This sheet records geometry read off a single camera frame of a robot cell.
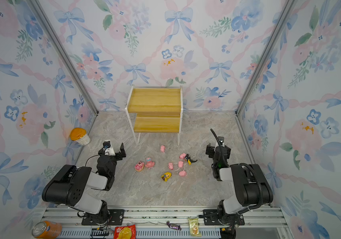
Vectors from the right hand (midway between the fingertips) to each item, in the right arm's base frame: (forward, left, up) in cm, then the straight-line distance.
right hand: (219, 144), depth 93 cm
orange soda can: (-46, +81, +5) cm, 93 cm away
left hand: (-3, +63, +5) cm, 63 cm away
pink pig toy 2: (-13, +30, -4) cm, 33 cm away
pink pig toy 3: (-11, +24, -6) cm, 27 cm away
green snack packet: (-43, +18, -5) cm, 47 cm away
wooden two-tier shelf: (+4, +38, +26) cm, 47 cm away
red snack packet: (-46, +50, -5) cm, 68 cm away
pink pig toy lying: (-17, +23, -6) cm, 29 cm away
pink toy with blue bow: (-12, +43, -4) cm, 44 cm away
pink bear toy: (-14, +48, -3) cm, 50 cm away
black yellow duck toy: (-9, +19, -3) cm, 22 cm away
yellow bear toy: (-19, +33, -4) cm, 38 cm away
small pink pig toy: (0, +36, -5) cm, 36 cm away
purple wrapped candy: (-43, +28, -6) cm, 52 cm away
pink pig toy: (-6, +23, -4) cm, 24 cm away
